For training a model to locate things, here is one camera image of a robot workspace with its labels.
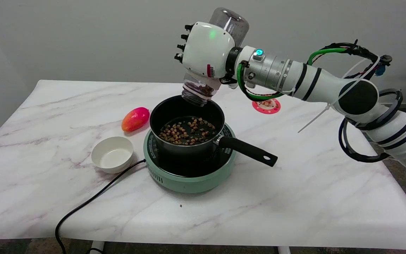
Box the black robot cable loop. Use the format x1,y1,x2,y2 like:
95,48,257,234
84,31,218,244
338,88,404,163

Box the pink coaster with toy figures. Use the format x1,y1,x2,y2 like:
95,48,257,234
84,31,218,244
252,98,281,114

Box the brown nuts in saucepan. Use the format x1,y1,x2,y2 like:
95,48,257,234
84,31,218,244
159,117,216,146

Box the green induction cooker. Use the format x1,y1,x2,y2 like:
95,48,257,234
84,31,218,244
143,122,238,194

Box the white bowl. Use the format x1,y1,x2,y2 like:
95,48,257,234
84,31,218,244
91,136,134,174

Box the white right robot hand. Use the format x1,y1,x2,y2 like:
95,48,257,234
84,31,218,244
174,22,237,89

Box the black power cable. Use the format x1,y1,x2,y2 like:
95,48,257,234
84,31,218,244
55,159,147,254

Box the red orange mango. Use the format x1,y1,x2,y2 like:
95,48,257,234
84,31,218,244
121,107,150,133

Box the white zip tie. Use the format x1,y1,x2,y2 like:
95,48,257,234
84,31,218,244
297,56,380,133

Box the black saucepan with handle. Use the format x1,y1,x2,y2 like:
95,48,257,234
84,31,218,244
149,95,278,167

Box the green robot cable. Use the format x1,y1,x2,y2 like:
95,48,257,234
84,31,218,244
237,47,348,101

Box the clear plastic bottle with nuts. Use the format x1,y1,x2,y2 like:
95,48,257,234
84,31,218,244
181,8,250,107

